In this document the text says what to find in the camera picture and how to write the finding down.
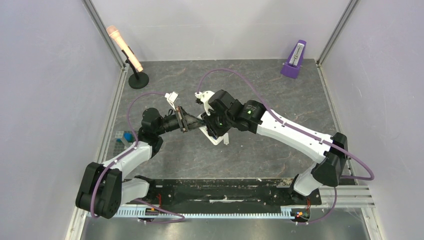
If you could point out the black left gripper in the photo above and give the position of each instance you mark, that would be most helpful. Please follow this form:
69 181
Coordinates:
188 121

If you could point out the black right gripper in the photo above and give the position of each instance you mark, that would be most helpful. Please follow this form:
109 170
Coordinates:
210 126

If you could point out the white remote control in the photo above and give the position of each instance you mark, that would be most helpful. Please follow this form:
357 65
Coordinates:
215 140

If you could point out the white battery cover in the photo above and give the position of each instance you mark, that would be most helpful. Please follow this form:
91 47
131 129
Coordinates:
226 139

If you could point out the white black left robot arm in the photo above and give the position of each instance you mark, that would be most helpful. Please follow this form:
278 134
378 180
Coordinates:
104 187

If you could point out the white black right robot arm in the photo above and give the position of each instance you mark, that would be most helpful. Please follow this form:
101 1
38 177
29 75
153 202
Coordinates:
223 112

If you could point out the black microphone stand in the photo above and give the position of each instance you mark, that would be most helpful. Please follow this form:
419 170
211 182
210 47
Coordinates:
138 79

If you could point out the blue grey toy blocks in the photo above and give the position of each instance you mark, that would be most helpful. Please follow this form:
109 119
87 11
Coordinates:
123 140

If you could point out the purple metronome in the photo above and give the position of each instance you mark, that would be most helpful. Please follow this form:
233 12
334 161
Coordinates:
292 66

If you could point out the pink microphone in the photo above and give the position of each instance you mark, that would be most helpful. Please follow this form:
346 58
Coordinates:
114 34

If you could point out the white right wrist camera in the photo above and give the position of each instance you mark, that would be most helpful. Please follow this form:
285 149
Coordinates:
204 98

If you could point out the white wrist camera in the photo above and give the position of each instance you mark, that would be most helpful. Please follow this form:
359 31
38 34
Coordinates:
171 99
204 98

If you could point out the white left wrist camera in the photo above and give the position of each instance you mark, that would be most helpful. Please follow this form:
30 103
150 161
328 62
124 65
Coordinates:
171 99

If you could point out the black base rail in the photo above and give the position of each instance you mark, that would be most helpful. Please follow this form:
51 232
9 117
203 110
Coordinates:
226 195

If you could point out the white toothed cable strip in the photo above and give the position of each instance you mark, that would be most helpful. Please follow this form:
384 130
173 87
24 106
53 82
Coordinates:
140 211

